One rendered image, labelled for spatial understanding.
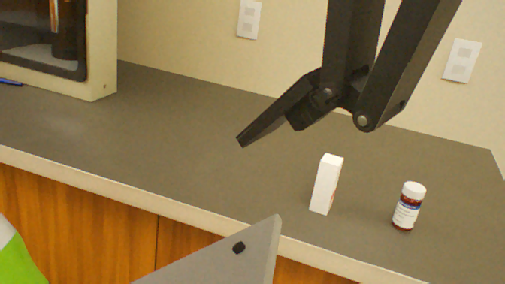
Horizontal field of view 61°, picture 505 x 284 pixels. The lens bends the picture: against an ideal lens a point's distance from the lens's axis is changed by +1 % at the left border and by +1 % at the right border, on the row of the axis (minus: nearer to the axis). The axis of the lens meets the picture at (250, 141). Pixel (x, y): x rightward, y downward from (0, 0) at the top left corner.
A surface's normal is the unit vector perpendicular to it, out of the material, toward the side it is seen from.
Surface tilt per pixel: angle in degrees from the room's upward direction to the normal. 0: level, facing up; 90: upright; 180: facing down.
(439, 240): 0
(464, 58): 90
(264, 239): 42
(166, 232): 90
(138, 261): 90
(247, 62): 90
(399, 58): 101
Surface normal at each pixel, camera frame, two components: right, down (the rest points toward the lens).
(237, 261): -0.55, -0.80
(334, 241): 0.15, -0.90
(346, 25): -0.70, 0.39
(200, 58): -0.33, 0.36
